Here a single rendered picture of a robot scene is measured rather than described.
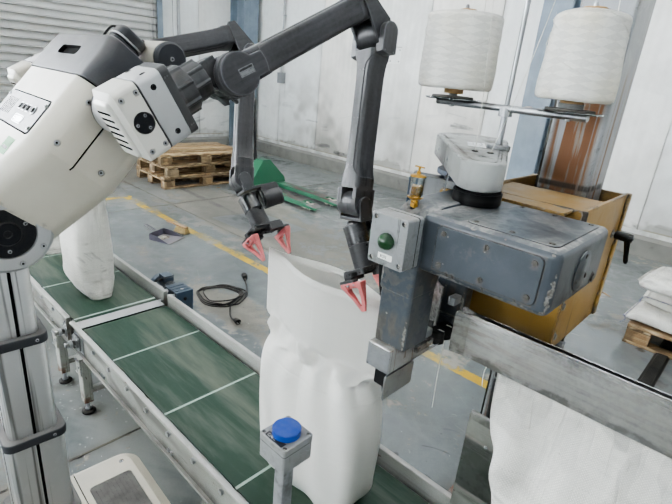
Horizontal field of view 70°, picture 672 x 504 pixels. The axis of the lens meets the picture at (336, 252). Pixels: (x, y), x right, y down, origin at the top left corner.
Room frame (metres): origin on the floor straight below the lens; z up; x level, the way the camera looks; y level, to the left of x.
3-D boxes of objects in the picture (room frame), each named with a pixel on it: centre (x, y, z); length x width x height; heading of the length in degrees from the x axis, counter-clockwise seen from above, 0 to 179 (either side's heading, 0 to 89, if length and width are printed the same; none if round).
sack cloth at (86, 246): (2.27, 1.29, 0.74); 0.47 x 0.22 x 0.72; 46
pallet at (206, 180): (6.47, 2.07, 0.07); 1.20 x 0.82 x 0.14; 136
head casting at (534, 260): (0.81, -0.28, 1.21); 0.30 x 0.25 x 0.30; 48
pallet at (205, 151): (6.44, 2.07, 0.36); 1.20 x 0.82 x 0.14; 134
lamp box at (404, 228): (0.77, -0.10, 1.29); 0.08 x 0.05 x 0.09; 48
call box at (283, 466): (0.79, 0.07, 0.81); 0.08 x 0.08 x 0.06; 48
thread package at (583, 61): (0.98, -0.42, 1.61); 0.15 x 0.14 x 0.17; 48
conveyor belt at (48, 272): (2.76, 1.83, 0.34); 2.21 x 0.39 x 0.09; 48
